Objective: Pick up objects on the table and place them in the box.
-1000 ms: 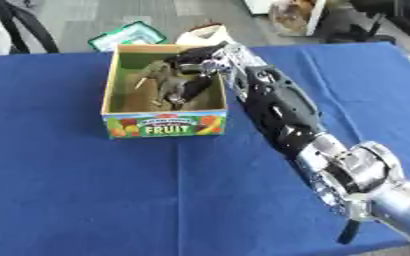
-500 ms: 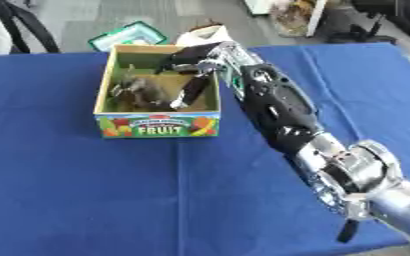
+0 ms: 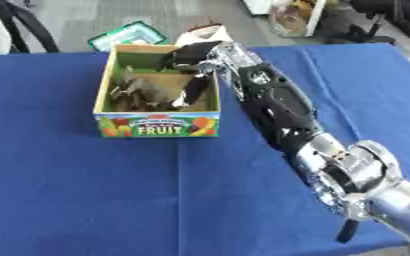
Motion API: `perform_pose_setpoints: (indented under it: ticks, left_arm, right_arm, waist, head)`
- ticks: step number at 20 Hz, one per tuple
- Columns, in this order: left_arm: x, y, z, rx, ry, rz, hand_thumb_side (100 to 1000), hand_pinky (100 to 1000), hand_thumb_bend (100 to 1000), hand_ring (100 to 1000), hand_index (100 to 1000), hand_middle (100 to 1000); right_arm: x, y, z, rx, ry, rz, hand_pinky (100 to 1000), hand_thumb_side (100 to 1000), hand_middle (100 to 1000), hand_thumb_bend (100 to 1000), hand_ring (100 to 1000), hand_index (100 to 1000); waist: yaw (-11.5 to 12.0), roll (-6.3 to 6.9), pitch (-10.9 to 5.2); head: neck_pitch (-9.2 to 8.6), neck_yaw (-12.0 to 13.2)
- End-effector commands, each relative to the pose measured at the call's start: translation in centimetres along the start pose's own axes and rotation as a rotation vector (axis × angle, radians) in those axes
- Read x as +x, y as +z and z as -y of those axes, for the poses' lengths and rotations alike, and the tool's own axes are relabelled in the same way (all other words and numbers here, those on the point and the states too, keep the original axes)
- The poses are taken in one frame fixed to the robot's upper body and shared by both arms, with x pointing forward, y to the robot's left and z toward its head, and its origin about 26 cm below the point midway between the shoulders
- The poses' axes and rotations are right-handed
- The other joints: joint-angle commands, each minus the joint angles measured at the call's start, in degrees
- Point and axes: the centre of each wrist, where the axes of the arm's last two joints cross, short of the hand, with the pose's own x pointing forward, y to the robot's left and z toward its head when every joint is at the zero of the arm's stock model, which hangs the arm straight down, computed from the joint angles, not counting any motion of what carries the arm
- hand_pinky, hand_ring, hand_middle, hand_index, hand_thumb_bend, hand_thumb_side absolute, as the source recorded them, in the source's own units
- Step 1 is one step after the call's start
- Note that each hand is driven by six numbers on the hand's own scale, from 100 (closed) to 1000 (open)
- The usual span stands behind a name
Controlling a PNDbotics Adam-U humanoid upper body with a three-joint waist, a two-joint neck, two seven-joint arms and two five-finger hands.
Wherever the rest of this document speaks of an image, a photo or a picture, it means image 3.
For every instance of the green white plastic crate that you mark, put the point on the green white plastic crate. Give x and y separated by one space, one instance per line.
130 35

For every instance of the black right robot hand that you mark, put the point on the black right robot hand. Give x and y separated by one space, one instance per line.
192 53

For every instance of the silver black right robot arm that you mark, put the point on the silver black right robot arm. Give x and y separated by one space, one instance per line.
284 106

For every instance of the black office chair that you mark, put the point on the black office chair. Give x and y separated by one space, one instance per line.
389 16

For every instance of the grey brown toy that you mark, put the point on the grey brown toy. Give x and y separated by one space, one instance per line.
137 90

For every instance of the cardboard box with green inside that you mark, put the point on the cardboard box with green inside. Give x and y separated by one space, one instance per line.
156 126

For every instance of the white bag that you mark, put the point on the white bag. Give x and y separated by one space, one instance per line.
205 34

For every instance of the white shelf with items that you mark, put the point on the white shelf with items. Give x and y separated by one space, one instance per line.
296 16

